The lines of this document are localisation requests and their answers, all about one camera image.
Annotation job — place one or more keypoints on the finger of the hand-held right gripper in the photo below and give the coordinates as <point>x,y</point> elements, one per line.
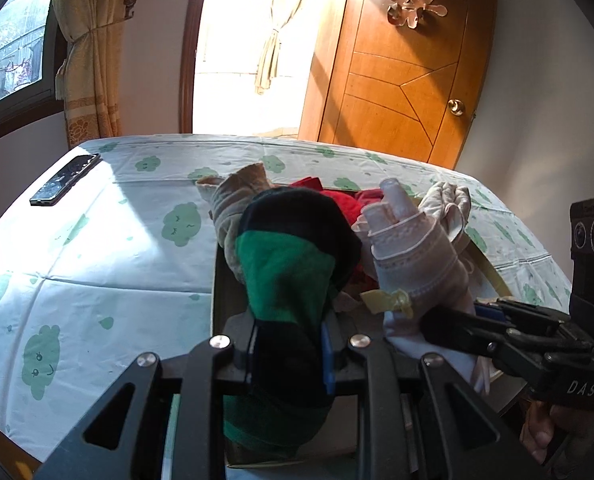
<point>457,330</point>
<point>527,316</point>

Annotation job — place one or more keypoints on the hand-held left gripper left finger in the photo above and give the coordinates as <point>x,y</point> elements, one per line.
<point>242,355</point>

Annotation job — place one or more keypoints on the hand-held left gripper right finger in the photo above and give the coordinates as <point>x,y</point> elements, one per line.
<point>328,360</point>

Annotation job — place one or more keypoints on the shallow grey tray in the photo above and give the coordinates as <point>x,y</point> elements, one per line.
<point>227,300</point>

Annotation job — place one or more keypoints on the white lace-trimmed sock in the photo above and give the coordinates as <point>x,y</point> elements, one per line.
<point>412,260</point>

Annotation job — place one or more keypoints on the green and black sock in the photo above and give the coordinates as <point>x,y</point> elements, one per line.
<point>282,270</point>

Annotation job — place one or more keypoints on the beige sock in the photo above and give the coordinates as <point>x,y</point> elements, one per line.
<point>232,210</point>

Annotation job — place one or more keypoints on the bright red underwear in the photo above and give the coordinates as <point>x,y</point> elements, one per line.
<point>339,205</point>

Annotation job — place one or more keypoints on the person's right hand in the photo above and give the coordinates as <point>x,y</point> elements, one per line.
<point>542,430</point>

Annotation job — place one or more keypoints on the pale yellow cloth strip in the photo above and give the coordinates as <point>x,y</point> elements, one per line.
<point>392,302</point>

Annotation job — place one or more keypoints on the green cloud printed tablecloth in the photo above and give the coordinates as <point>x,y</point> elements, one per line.
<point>127,260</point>

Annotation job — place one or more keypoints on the brass door knob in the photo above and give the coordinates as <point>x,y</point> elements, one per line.
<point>456,106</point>

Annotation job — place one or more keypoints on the black smartphone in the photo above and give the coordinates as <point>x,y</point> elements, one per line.
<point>64,180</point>

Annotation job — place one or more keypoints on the orange wooden door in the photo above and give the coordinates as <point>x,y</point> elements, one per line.
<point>402,85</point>

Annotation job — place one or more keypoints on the gold door ornament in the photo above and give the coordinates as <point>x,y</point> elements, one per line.
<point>417,2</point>

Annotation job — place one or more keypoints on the beige tied window curtain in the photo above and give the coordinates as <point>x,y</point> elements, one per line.
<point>92,60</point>

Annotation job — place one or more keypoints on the sheer doorway curtain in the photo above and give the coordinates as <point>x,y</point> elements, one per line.
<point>282,25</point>

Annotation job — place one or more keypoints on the outdoor hanging laundry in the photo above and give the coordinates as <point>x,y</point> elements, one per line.
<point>7,75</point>

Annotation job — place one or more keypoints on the curtain tieback hook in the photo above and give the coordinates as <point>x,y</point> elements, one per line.
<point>128,2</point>

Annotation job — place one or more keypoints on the dark framed window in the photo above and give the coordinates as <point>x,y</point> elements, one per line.
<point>7,35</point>

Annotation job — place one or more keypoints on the brown doorway frame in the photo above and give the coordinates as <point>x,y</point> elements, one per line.
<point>194,50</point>

